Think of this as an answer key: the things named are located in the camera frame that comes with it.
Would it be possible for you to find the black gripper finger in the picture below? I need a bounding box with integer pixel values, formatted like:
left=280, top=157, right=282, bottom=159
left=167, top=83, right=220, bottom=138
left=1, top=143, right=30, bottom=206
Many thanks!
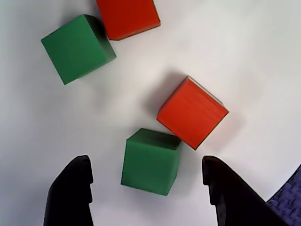
left=202, top=155, right=290, bottom=226
left=43, top=154, right=94, bottom=226

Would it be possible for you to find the green cube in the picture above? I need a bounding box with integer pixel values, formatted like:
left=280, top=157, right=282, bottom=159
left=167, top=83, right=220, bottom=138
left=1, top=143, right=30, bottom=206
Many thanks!
left=120, top=128, right=183, bottom=196
left=41, top=14, right=117, bottom=85

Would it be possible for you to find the white round plate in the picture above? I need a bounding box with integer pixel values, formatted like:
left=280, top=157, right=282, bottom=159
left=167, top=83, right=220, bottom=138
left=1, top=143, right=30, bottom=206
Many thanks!
left=0, top=0, right=301, bottom=226

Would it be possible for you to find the red cube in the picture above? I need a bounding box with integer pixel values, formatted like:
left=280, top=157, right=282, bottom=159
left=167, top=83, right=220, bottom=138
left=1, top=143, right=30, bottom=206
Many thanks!
left=156, top=75, right=230, bottom=151
left=95, top=0, right=162, bottom=41

